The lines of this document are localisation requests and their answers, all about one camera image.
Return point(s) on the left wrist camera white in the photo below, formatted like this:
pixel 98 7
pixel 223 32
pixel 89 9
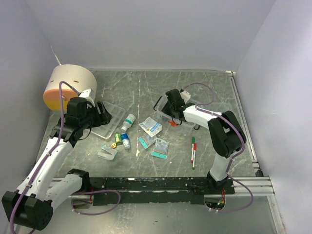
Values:
pixel 89 95

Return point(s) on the green cap marker pen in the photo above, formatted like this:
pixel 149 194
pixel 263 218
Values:
pixel 193 164

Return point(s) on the white bottle green label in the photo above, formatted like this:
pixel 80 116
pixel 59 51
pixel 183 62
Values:
pixel 128 122

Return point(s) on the green small sachet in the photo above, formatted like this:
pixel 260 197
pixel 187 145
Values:
pixel 118 139

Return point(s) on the white blue gauze packet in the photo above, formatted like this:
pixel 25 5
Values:
pixel 151 127

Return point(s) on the white teal bandage wrappers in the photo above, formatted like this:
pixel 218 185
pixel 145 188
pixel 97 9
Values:
pixel 107 152

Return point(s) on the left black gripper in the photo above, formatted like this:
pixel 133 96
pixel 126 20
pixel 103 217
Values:
pixel 105 116

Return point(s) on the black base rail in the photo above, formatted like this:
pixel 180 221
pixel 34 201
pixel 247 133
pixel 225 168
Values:
pixel 158 189

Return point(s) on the beige cylindrical drum device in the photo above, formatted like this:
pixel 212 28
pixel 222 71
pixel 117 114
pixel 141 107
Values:
pixel 76 78

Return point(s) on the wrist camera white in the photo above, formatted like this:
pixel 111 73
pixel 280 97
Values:
pixel 89 95
pixel 185 95

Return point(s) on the clear box lid black handle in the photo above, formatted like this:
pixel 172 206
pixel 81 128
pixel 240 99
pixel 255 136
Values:
pixel 220 107

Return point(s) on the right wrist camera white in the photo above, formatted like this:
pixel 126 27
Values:
pixel 185 95

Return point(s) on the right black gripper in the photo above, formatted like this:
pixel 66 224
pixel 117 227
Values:
pixel 165 109

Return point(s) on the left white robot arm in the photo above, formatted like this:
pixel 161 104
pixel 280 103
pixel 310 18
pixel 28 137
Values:
pixel 33 202

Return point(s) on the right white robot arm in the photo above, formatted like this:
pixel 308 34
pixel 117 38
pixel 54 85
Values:
pixel 227 136

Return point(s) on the teal header swab packet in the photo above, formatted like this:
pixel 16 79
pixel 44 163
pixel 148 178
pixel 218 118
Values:
pixel 146 141
pixel 160 149

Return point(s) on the red cap marker pen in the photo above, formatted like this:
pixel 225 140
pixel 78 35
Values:
pixel 193 151

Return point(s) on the clear compartment tray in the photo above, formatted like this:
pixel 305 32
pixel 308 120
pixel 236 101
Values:
pixel 106 131

